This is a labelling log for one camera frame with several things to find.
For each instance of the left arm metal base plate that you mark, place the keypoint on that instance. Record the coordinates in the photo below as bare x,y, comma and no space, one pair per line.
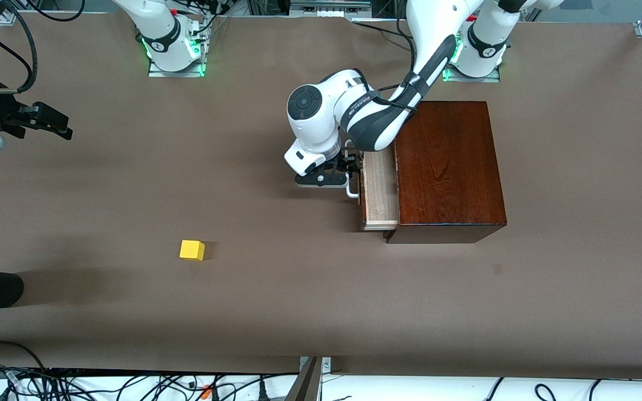
488,79

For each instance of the grey power strip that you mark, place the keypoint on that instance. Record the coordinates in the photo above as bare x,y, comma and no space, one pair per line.
332,11

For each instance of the dark red-brown wooden cabinet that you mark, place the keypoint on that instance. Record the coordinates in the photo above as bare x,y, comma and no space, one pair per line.
449,178

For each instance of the brown table cover sheet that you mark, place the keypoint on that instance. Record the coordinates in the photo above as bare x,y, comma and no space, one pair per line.
298,289

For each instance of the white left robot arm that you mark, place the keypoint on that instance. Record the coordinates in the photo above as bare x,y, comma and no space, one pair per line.
315,120

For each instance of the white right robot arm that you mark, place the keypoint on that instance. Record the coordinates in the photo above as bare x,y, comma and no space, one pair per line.
159,28

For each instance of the small metal bracket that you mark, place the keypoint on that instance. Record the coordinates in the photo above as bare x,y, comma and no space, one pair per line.
326,365

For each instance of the yellow cube block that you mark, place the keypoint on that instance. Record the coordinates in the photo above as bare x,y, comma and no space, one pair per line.
191,249

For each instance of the aluminium profile post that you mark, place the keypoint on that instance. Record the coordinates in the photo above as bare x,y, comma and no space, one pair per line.
305,387

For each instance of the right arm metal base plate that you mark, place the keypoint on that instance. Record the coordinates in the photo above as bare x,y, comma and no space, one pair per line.
176,74

